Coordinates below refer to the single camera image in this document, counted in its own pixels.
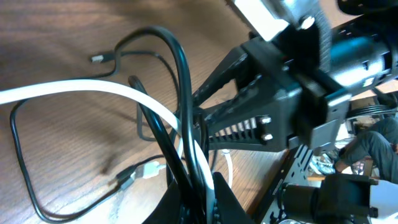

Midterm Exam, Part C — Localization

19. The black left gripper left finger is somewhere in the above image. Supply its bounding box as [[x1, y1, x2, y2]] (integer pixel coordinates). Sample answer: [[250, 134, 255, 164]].
[[150, 182, 187, 224]]

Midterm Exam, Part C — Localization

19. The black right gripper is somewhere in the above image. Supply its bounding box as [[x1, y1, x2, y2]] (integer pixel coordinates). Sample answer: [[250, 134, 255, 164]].
[[193, 22, 351, 151]]

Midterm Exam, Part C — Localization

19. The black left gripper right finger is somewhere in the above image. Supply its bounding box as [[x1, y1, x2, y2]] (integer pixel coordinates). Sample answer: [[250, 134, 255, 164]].
[[213, 172, 254, 224]]

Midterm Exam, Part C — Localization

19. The thick black usb cable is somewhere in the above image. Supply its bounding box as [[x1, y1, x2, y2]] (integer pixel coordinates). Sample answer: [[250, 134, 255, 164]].
[[113, 26, 215, 224]]

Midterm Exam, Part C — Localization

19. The thin black usb cable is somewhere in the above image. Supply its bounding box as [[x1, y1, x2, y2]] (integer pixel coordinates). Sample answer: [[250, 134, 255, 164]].
[[9, 49, 181, 223]]

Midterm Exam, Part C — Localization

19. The white usb cable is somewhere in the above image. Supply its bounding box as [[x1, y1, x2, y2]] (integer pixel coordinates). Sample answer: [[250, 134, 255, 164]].
[[0, 78, 234, 224]]

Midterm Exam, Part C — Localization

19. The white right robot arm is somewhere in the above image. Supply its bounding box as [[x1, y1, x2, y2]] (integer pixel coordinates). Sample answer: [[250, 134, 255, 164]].
[[193, 1, 397, 153]]

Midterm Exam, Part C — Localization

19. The seated person in background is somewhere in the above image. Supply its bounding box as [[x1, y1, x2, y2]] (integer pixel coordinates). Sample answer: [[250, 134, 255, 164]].
[[334, 117, 397, 184]]

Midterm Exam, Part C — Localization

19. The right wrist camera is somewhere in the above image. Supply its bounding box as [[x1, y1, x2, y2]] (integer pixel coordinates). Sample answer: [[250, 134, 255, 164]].
[[278, 174, 397, 223]]

